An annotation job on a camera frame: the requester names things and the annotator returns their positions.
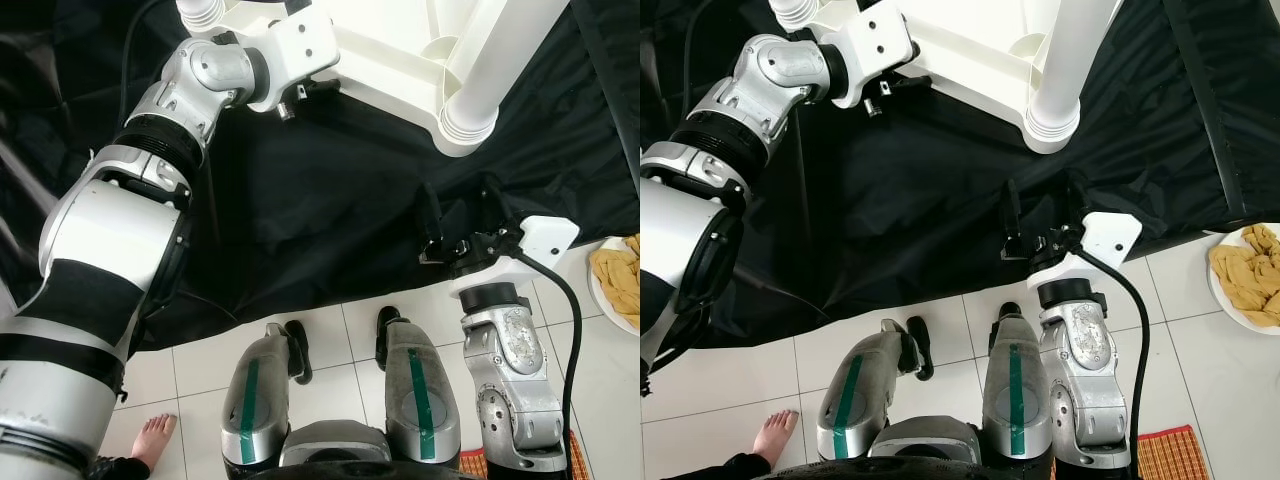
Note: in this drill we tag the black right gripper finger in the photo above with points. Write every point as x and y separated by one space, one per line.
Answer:
432 225
493 205
1012 220
1076 200

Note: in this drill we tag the white plastic table top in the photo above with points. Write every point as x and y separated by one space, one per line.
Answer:
400 40
980 40

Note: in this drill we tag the white plastic table leg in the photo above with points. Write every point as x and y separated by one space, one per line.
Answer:
495 60
795 10
200 12
1070 60

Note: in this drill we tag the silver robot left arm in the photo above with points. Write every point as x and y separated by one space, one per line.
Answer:
110 230
680 220

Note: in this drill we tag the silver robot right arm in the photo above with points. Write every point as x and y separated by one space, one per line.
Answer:
510 370
1085 365

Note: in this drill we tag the black table cloth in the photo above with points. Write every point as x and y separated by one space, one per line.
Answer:
900 230
330 220

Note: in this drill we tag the white round plate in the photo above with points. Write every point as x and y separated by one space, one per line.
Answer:
595 295
1215 290

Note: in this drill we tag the crumpled yellow cloth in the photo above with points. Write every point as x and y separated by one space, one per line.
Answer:
1250 275
620 280

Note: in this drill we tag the black robot waist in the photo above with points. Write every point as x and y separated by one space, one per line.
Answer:
920 440
340 445

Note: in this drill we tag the red woven floor mat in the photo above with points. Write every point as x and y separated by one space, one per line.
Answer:
578 460
1175 455

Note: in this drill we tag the person bare foot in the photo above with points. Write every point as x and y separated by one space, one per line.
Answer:
155 440
778 437

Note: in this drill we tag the person black trouser leg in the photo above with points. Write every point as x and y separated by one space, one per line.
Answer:
720 468
115 468

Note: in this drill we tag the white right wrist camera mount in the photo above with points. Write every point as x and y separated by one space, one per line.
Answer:
1110 235
545 240

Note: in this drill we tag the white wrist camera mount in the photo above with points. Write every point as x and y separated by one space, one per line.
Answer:
300 45
545 240
875 40
1110 235

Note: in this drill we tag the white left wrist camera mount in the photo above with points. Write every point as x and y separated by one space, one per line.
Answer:
300 45
875 40

